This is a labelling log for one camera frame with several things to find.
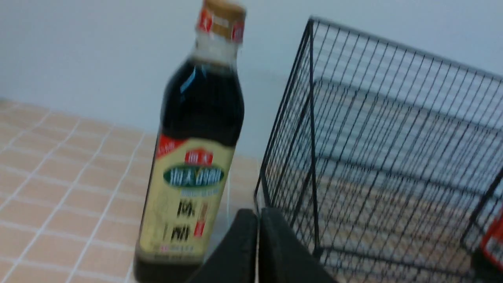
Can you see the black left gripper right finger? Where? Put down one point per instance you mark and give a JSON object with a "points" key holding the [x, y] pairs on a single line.
{"points": [[282, 258]]}

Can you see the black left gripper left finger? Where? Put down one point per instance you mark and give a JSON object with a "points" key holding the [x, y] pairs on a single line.
{"points": [[233, 260]]}

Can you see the vinegar bottle beige label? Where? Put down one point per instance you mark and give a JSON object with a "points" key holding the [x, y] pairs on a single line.
{"points": [[200, 123]]}

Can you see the soy sauce bottle red label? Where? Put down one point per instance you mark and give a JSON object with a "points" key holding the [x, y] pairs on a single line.
{"points": [[487, 261]]}

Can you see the pink checkered tablecloth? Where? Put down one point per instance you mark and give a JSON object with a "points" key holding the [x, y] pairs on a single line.
{"points": [[72, 192]]}

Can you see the black wire mesh rack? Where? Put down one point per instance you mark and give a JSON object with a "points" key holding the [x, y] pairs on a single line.
{"points": [[385, 160]]}

